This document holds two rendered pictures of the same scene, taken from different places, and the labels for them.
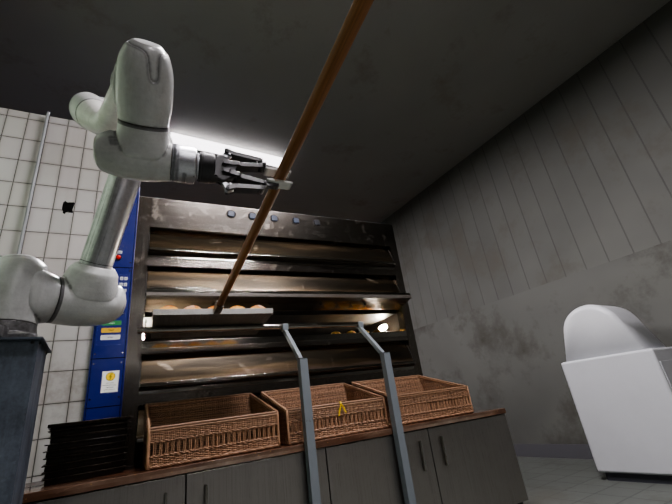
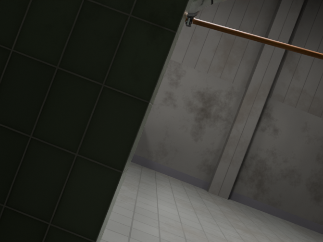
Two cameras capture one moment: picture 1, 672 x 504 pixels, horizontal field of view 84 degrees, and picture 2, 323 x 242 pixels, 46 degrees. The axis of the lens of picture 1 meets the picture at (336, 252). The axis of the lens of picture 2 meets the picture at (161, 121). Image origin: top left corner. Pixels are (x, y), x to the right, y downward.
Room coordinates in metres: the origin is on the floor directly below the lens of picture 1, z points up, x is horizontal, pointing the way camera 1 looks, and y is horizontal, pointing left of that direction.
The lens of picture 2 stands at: (-0.26, 1.86, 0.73)
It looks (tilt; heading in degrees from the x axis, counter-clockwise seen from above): 0 degrees down; 301
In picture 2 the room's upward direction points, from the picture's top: 21 degrees clockwise
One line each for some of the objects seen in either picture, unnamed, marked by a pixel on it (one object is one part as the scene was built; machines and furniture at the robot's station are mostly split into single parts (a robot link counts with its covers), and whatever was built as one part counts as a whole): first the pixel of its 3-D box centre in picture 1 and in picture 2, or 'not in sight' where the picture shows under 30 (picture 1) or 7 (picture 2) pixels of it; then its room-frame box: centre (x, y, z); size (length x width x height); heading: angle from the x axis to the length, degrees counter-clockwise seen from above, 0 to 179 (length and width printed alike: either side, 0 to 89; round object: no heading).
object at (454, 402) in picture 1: (409, 396); not in sight; (2.55, -0.33, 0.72); 0.56 x 0.49 x 0.28; 118
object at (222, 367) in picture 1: (297, 360); not in sight; (2.48, 0.34, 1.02); 1.79 x 0.11 x 0.19; 119
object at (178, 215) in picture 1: (284, 227); not in sight; (2.51, 0.35, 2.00); 1.80 x 0.08 x 0.21; 119
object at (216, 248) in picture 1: (288, 249); not in sight; (2.48, 0.34, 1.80); 1.79 x 0.11 x 0.19; 119
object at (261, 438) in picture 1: (208, 423); not in sight; (1.97, 0.72, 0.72); 0.56 x 0.49 x 0.28; 120
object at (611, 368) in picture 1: (629, 383); not in sight; (3.05, -2.02, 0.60); 0.67 x 0.55 x 1.20; 33
